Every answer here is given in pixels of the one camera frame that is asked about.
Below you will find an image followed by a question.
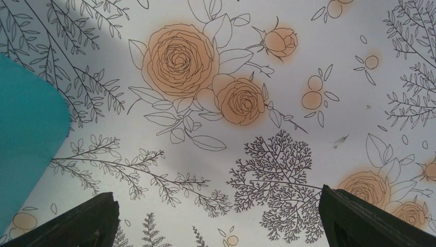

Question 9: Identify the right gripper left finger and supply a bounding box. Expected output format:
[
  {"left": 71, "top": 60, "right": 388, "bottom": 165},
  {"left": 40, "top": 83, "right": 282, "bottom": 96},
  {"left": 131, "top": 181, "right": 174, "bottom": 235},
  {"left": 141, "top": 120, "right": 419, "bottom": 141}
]
[{"left": 2, "top": 192, "right": 120, "bottom": 247}]

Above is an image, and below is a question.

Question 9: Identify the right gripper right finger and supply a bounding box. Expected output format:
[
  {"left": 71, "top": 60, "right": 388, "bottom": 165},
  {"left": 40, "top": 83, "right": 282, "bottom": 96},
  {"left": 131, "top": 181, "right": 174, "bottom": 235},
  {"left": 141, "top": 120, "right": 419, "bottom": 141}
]
[{"left": 318, "top": 185, "right": 435, "bottom": 247}]

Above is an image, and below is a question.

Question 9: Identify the teal plastic tray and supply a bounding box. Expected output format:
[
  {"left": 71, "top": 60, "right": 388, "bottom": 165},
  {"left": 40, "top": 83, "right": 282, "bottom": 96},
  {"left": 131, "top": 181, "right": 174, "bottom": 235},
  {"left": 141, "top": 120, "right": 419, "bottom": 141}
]
[{"left": 1, "top": 55, "right": 70, "bottom": 233}]

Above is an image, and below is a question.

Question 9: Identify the floral patterned table mat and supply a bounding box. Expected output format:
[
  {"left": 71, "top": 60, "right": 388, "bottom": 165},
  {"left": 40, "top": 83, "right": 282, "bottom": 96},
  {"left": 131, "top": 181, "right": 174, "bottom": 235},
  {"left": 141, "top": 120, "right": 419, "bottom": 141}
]
[{"left": 1, "top": 1, "right": 435, "bottom": 246}]

